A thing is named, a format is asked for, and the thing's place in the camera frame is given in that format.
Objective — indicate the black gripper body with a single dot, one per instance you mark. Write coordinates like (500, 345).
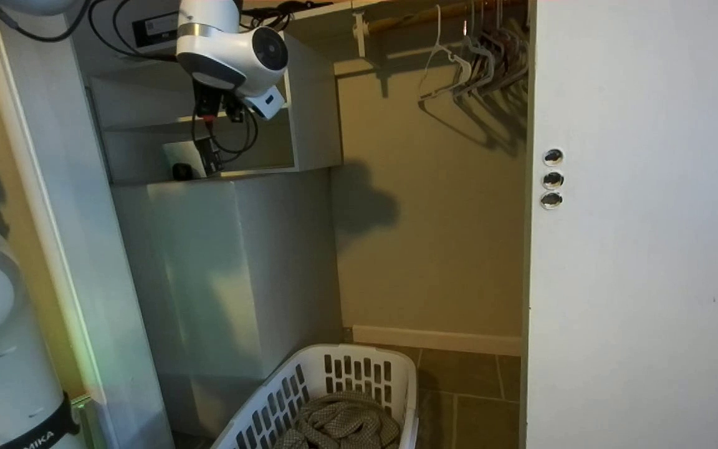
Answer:
(212, 104)

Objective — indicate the white closet shelf board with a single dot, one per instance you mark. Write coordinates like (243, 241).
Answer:
(325, 12)

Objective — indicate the black box with white label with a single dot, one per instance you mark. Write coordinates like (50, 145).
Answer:
(156, 29)

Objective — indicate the wooden closet rod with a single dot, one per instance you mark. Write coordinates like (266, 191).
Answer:
(424, 17)

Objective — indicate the white clothes hanger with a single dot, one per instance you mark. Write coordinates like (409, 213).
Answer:
(470, 72)
(439, 52)

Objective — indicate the white plastic laundry basket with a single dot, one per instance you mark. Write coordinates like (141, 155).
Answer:
(350, 371)

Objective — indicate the white closet baseboard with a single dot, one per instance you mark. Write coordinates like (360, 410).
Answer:
(434, 341)

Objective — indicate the grey clothes hanger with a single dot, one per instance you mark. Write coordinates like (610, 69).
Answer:
(510, 92)

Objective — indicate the grey crumpled clothes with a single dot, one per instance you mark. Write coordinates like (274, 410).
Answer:
(342, 426)

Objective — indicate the white closet door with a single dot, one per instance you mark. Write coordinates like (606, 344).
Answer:
(642, 250)

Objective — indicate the white rod bracket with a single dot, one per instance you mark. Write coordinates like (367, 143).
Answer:
(360, 33)

